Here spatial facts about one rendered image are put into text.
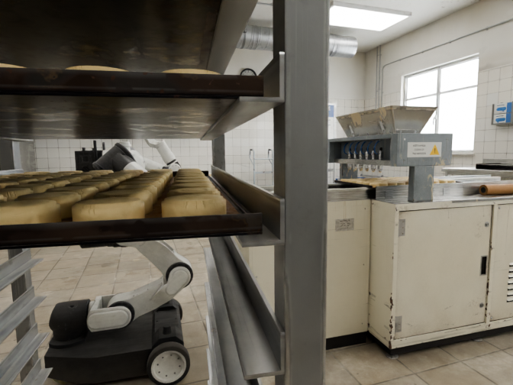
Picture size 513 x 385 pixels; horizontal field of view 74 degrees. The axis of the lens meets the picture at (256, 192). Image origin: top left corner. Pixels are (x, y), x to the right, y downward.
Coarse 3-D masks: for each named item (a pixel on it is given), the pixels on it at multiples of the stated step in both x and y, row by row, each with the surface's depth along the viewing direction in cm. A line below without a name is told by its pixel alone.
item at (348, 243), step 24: (336, 216) 179; (360, 216) 183; (336, 240) 181; (360, 240) 185; (264, 264) 171; (336, 264) 182; (360, 264) 186; (264, 288) 172; (336, 288) 184; (360, 288) 188; (336, 312) 185; (360, 312) 190; (336, 336) 187; (360, 336) 195
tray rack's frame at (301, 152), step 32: (288, 0) 20; (320, 0) 21; (288, 32) 21; (320, 32) 21; (288, 64) 21; (320, 64) 21; (288, 96) 21; (320, 96) 21; (288, 128) 21; (320, 128) 22; (288, 160) 22; (320, 160) 22; (288, 192) 22; (320, 192) 22; (288, 224) 22; (320, 224) 22; (288, 256) 22; (320, 256) 23; (288, 288) 22; (320, 288) 23; (288, 320) 23; (320, 320) 23; (288, 352) 23; (320, 352) 24; (288, 384) 23; (320, 384) 24
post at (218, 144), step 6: (216, 138) 81; (222, 138) 81; (216, 144) 81; (222, 144) 81; (216, 150) 81; (222, 150) 81; (216, 156) 81; (222, 156) 81; (216, 162) 81; (222, 162) 82; (222, 168) 82
